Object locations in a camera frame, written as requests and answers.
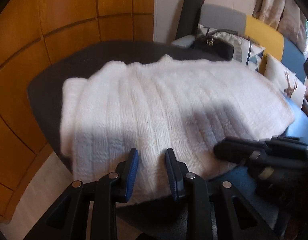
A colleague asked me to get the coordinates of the starfish print curtain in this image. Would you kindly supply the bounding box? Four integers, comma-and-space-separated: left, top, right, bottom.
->
251, 0, 308, 53

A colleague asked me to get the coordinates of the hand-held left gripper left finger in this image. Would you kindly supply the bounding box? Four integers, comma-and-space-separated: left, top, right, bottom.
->
25, 149, 139, 240

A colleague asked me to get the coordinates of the triangle pattern pillow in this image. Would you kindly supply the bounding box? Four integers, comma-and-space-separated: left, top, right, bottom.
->
196, 24, 266, 72

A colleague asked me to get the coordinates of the cream knit sweater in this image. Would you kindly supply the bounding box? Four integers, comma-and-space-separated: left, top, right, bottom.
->
59, 54, 296, 202

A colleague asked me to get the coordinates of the deer print pillow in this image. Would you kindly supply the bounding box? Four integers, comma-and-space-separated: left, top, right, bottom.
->
265, 52, 307, 105

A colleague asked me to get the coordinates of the grey yellow blue sofa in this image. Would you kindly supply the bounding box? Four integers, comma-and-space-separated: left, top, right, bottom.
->
171, 4, 308, 233

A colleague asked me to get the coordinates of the black handbag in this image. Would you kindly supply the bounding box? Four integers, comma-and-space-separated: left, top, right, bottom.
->
193, 27, 234, 62

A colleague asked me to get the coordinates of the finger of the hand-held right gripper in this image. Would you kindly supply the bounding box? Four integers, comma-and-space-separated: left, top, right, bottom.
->
213, 137, 263, 164

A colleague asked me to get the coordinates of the black rolled mat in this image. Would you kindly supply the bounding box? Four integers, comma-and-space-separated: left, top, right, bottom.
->
175, 0, 204, 40

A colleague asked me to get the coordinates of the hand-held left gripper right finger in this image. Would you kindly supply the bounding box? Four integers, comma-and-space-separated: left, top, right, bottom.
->
165, 148, 278, 240

